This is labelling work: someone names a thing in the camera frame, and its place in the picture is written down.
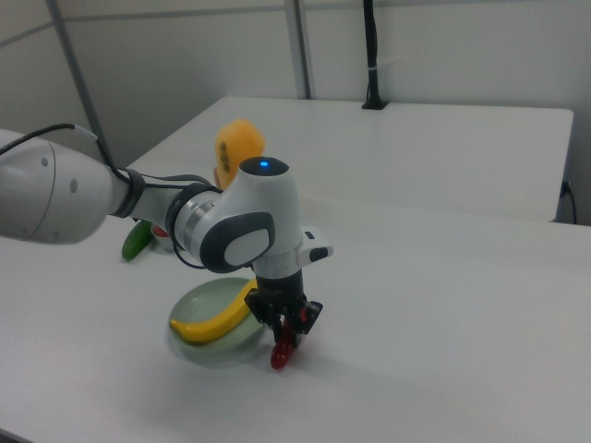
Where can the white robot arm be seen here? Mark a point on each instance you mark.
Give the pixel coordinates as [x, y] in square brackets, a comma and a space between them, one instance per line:
[249, 207]

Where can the green cucumber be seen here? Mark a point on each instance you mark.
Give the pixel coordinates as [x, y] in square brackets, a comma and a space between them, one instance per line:
[135, 242]

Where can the red chili pepper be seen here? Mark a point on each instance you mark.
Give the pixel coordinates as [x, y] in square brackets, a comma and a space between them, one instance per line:
[278, 357]

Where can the pale green plastic plate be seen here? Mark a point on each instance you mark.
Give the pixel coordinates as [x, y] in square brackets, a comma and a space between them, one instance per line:
[203, 300]

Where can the orange plush dinosaur toy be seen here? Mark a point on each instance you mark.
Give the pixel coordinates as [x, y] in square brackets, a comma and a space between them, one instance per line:
[240, 138]

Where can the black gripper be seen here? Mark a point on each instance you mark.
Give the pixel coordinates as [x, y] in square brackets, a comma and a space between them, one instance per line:
[277, 295]

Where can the red apple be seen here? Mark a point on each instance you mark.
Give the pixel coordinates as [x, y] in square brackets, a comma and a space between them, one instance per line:
[159, 231]

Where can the yellow banana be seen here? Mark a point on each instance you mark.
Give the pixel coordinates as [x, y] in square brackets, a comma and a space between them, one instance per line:
[217, 323]

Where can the black camera stand pole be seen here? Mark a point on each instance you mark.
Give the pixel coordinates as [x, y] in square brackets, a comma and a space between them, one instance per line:
[371, 55]

